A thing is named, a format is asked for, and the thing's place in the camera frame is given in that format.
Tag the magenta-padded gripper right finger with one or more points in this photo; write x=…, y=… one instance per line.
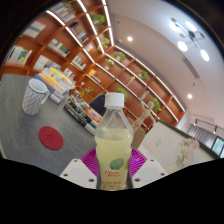
x=150, y=172

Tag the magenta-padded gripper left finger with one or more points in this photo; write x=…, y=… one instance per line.
x=76, y=173

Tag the clear bottle with yellow drink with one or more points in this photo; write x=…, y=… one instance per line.
x=114, y=143

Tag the white partition with dark top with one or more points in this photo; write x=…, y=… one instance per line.
x=160, y=143

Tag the tan chair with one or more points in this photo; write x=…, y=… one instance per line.
x=137, y=138

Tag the white vase with flowers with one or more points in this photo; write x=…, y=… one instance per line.
x=186, y=148

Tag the round red coaster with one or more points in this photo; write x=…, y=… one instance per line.
x=50, y=137

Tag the stack of dark books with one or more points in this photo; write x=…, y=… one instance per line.
x=81, y=115

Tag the grey window curtain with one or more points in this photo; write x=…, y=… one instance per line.
x=203, y=135

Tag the dark office chair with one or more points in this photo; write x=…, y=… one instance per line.
x=98, y=105

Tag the round recessed ceiling light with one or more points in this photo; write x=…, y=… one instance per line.
x=129, y=38
x=189, y=96

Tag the white patterned mug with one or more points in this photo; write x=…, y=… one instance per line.
x=33, y=98

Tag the wooden shelf unit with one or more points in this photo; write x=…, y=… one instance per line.
x=110, y=76

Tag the black branched ceiling lamp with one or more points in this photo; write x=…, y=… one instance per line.
x=191, y=35

